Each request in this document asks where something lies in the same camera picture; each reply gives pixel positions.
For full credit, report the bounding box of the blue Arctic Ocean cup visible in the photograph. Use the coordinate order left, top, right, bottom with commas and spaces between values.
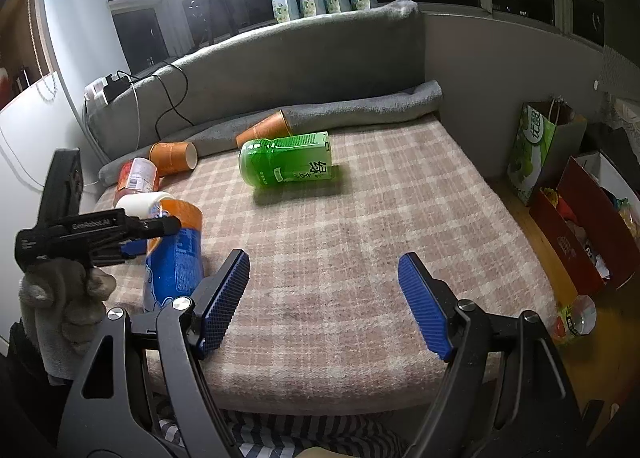
143, 199, 203, 311

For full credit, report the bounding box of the white plastic cup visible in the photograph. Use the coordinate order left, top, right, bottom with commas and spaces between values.
115, 191, 174, 219

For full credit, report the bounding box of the red orange labelled cup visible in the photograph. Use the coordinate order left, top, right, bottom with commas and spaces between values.
114, 158, 160, 203

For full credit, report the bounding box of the orange paper cup left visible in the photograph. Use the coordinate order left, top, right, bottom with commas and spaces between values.
149, 141, 198, 177

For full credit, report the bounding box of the orange paper cup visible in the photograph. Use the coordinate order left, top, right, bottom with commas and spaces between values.
149, 141, 198, 177
235, 110, 292, 149

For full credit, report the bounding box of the orange paper cup right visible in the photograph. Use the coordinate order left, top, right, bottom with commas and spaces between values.
235, 110, 292, 149

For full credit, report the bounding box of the green plastic cup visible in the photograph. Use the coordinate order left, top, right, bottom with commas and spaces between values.
239, 132, 333, 188

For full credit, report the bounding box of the grey gloved left hand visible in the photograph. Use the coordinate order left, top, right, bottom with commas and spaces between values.
18, 259, 116, 380

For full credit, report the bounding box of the plastic bottle on floor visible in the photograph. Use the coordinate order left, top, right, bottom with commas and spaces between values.
551, 294, 598, 344

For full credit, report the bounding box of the white power strip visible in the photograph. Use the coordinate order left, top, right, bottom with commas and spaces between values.
84, 77, 109, 108

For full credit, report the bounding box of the black power adapter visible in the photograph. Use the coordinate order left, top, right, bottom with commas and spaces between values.
103, 75, 131, 103

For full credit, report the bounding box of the plaid beige seat cover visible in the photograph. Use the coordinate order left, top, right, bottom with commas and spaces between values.
92, 115, 558, 416

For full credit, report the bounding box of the red cardboard box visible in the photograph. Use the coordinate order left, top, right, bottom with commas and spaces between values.
529, 152, 639, 296

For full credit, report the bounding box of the black tripod stand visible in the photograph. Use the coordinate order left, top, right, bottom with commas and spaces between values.
182, 0, 239, 51

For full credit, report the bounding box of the green paper shopping bag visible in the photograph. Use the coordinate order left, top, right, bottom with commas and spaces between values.
506, 97, 588, 207

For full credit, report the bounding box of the grey rolled blanket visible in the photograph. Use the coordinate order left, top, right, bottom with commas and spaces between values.
98, 79, 445, 188

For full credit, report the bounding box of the grey sofa backrest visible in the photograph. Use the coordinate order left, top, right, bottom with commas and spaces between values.
85, 0, 425, 161

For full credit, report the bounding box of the black cable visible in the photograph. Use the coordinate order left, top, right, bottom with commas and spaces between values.
114, 59, 196, 142

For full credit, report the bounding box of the white cable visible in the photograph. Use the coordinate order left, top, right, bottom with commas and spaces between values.
0, 72, 142, 191

